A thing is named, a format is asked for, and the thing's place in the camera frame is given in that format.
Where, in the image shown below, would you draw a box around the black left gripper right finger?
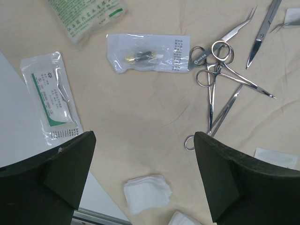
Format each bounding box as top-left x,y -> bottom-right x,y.
194,132 -> 300,225

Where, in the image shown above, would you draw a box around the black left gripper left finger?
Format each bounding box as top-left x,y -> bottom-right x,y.
0,131 -> 96,225

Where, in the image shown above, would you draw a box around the straight surgical scissors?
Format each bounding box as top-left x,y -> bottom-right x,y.
246,0 -> 281,69

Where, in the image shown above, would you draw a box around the white foil blade packet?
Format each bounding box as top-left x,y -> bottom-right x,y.
254,148 -> 298,169

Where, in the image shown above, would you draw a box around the white gauze pad left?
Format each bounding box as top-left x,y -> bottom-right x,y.
168,211 -> 201,225

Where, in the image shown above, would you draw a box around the white gauze pad stack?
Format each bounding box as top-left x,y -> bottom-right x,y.
123,175 -> 173,215

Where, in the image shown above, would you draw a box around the green suture packet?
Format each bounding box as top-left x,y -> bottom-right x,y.
20,52 -> 83,147

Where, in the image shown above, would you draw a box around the beige cloth drape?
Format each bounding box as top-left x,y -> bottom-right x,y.
0,0 -> 300,225

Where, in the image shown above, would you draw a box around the angled steel tweezers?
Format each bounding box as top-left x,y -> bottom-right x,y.
187,5 -> 258,71

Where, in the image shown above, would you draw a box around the hemostat clamp crossing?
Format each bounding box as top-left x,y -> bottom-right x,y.
189,46 -> 219,134

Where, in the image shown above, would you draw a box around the clear packet black part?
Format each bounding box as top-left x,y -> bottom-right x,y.
106,33 -> 190,74

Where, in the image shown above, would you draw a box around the green printed gauze bag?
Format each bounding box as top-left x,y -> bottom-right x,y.
47,0 -> 127,45

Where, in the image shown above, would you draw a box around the fine curved forceps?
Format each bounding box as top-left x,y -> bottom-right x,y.
270,21 -> 300,33

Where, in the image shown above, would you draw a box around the white packet under forceps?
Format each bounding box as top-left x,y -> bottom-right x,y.
284,8 -> 300,28

